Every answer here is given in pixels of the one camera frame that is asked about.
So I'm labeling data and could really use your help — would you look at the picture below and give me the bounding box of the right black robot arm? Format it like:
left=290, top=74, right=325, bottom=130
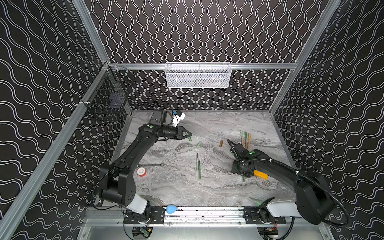
left=228, top=140, right=352, bottom=228

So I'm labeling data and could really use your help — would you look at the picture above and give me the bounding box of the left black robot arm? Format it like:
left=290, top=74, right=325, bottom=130
left=97, top=110, right=192, bottom=215

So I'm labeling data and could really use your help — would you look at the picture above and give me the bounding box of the orange yellow box cutter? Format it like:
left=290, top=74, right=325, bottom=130
left=254, top=170, right=269, bottom=180

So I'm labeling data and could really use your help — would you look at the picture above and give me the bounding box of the metal wrench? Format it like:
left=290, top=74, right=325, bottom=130
left=137, top=163, right=165, bottom=168

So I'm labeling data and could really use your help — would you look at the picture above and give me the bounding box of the red white tape roll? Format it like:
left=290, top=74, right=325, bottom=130
left=137, top=167, right=147, bottom=177

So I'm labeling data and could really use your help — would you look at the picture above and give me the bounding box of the blue egg-shaped object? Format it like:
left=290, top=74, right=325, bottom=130
left=166, top=205, right=178, bottom=215

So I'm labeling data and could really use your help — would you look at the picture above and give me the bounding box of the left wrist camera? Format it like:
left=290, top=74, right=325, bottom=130
left=172, top=111, right=186, bottom=127

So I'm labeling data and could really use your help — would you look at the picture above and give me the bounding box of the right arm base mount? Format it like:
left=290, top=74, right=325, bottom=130
left=243, top=207, right=287, bottom=225

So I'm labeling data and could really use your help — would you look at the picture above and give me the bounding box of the white wire mesh basket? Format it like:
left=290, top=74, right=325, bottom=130
left=165, top=62, right=232, bottom=89

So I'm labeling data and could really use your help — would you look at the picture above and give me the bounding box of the black wire mesh basket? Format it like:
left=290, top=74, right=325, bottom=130
left=80, top=62, right=132, bottom=123

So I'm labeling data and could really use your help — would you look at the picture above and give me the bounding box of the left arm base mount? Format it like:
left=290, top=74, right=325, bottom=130
left=123, top=207, right=166, bottom=225

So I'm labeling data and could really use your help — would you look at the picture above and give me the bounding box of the aluminium front rail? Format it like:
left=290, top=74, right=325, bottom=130
left=83, top=205, right=325, bottom=228

